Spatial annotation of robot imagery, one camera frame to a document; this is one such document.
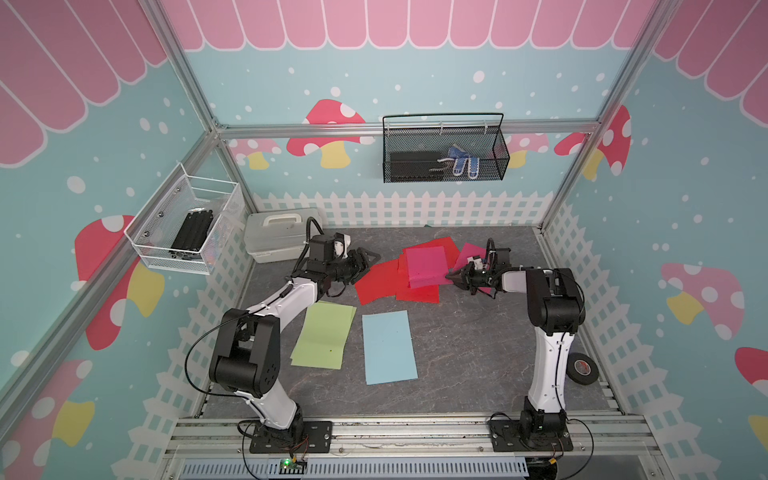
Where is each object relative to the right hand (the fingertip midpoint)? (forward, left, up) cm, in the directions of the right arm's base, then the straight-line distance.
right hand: (446, 274), depth 103 cm
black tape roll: (-32, -35, -3) cm, 48 cm away
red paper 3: (-6, +8, -3) cm, 10 cm away
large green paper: (-22, +41, -3) cm, 46 cm away
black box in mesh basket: (+20, +11, +30) cm, 38 cm away
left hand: (-6, +23, +14) cm, 28 cm away
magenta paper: (+6, +6, -3) cm, 10 cm away
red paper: (+1, +23, -6) cm, 24 cm away
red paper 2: (+13, -4, -3) cm, 14 cm away
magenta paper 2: (+13, -10, -2) cm, 16 cm away
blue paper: (-24, +20, -3) cm, 32 cm away
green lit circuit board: (-54, +45, -5) cm, 70 cm away
